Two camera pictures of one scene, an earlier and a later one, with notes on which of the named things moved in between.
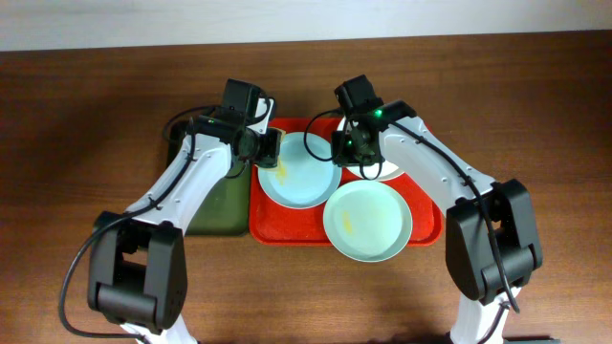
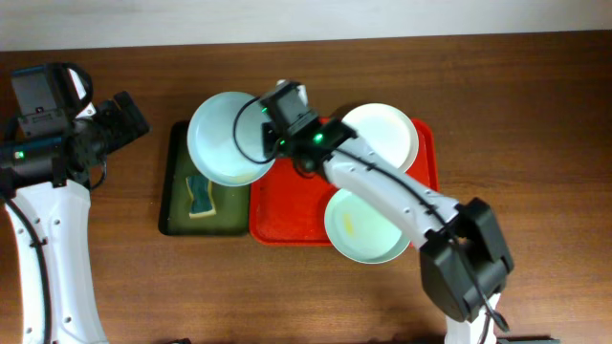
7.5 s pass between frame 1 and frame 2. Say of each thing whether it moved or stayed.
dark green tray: stayed
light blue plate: moved
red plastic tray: moved
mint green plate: stayed
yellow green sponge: moved
